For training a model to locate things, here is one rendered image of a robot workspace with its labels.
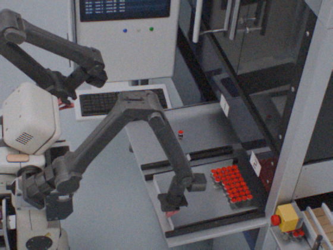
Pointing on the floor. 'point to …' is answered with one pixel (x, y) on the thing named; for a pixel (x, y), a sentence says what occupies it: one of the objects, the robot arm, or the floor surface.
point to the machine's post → (301, 120)
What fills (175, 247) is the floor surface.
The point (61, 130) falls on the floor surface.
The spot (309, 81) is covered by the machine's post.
